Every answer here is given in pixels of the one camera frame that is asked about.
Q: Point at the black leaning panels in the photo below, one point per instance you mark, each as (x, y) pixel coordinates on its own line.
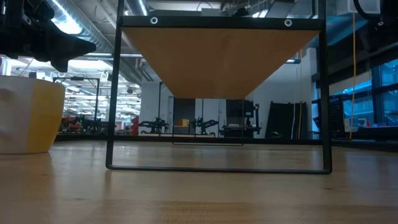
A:
(280, 121)

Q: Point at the red object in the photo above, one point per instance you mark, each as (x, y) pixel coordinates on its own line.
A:
(135, 126)

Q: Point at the wooden shelf with black frame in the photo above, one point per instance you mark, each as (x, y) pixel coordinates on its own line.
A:
(217, 62)

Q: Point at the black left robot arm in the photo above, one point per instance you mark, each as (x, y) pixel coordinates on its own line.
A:
(18, 9)

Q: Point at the black pegboard rack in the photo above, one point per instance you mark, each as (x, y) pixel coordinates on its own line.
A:
(335, 115)

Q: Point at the black cabinet with monitor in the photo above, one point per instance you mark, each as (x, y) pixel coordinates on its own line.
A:
(236, 112)

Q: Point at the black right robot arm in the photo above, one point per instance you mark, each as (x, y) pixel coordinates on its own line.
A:
(385, 18)

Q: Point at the dark grey cabinet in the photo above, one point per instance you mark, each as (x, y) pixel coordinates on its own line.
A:
(184, 109)

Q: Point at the black tall stand frame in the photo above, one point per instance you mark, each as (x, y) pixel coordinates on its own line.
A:
(97, 99)

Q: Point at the small yellow mug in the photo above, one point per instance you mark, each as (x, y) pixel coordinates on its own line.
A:
(185, 122)

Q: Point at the grey ceiling pipe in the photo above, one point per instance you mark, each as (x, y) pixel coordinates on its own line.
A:
(102, 55)

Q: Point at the yellow and white mug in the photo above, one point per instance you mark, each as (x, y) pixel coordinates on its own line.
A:
(28, 118)

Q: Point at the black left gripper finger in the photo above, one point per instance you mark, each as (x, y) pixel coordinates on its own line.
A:
(61, 66)
(71, 48)

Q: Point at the other station black robot arm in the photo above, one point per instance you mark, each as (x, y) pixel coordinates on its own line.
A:
(154, 126)
(203, 124)

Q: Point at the white ceiling light box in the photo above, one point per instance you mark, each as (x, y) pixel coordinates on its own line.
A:
(345, 6)

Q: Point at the silver spiral ceiling duct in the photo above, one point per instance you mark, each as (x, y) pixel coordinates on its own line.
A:
(93, 34)

